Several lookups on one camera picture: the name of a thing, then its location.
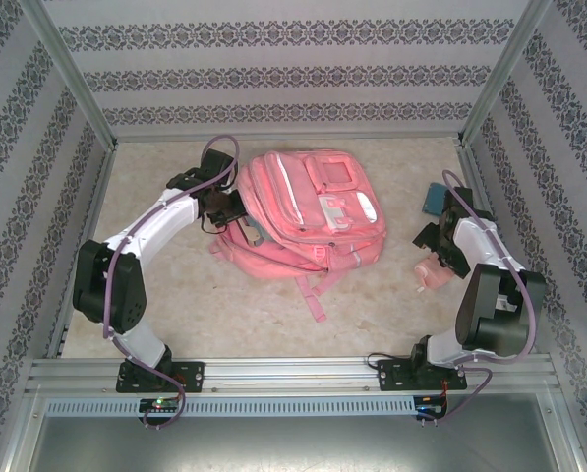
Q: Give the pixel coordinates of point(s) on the pink plastic pencil sharpener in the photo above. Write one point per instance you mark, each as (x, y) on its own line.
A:
(435, 277)

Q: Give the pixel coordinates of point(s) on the pink student backpack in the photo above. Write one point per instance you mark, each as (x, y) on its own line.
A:
(283, 187)

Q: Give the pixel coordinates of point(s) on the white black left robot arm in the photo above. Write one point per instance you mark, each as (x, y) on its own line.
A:
(160, 221)

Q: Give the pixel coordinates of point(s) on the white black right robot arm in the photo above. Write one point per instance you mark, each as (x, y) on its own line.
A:
(475, 241)

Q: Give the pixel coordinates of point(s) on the grey metal sheet panel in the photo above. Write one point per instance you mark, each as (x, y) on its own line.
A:
(293, 442)

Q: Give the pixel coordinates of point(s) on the aluminium right side rail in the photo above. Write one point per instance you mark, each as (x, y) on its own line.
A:
(474, 172)

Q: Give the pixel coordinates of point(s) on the aluminium left side rail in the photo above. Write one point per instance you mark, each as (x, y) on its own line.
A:
(84, 246)

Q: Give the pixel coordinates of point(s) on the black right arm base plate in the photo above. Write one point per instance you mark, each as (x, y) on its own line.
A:
(389, 376)

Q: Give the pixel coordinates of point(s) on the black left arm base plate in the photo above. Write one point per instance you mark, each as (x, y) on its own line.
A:
(194, 376)

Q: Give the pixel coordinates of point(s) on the aluminium mounting rail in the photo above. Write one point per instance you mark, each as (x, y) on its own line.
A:
(293, 373)

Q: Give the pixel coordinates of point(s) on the aluminium right frame post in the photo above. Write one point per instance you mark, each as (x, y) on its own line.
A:
(507, 74)

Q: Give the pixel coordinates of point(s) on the aluminium frame post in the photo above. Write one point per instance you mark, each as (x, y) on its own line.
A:
(67, 74)
(507, 74)

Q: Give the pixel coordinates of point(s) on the aluminium left frame post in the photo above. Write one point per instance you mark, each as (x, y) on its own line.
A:
(67, 74)

